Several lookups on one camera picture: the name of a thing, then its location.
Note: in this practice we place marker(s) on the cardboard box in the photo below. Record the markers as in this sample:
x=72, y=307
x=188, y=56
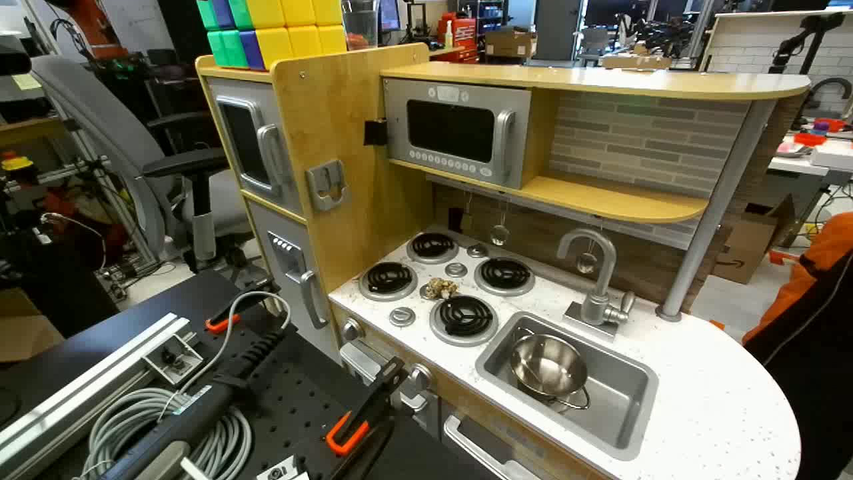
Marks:
x=750, y=239

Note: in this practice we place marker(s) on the orange black clamp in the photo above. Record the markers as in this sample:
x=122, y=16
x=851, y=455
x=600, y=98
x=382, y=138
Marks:
x=355, y=424

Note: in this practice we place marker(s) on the front left stove burner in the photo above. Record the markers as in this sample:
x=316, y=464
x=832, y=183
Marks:
x=387, y=282

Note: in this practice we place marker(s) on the grey toy microwave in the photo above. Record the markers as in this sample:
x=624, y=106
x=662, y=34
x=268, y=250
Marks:
x=460, y=130

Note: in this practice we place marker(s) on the small steel pot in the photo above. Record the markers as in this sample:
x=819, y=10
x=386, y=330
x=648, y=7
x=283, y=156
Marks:
x=554, y=371

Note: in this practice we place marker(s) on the grey toy oven door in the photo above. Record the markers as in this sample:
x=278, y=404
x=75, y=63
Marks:
x=255, y=134

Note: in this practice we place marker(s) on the colourful block cube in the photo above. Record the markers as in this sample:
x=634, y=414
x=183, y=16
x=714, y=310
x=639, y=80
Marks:
x=262, y=34

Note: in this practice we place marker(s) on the small brown object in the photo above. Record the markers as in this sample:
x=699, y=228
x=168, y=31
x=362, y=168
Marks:
x=439, y=290

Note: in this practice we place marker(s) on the front right stove burner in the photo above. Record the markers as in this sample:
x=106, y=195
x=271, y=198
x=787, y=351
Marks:
x=462, y=320

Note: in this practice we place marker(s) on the back right stove burner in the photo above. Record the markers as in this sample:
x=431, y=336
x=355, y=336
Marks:
x=504, y=276

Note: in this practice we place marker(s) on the grey support pole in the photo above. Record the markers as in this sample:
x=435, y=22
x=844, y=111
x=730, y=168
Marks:
x=756, y=120

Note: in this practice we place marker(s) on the stove burner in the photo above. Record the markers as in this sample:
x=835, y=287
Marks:
x=504, y=276
x=387, y=282
x=462, y=320
x=432, y=250

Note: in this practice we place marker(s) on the grey lower cabinet door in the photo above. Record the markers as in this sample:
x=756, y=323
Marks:
x=299, y=287

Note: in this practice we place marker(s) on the hanging silver ladle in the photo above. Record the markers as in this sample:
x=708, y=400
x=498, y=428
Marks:
x=499, y=230

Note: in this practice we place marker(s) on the orange black jacket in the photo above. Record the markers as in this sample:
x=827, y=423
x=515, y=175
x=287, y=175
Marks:
x=806, y=342

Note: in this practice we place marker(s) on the aluminium extrusion rail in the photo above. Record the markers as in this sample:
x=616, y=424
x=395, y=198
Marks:
x=51, y=428

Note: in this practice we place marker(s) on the wooden toy kitchen unit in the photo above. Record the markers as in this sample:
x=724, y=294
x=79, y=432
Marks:
x=631, y=156

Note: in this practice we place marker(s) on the back left stove burner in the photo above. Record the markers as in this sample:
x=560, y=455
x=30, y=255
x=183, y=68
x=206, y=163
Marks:
x=432, y=250

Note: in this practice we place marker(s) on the silver toy faucet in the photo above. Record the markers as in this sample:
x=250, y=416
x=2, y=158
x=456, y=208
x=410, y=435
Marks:
x=596, y=307

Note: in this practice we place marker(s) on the grey office chair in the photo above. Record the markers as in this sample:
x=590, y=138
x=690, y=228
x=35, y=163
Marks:
x=183, y=200

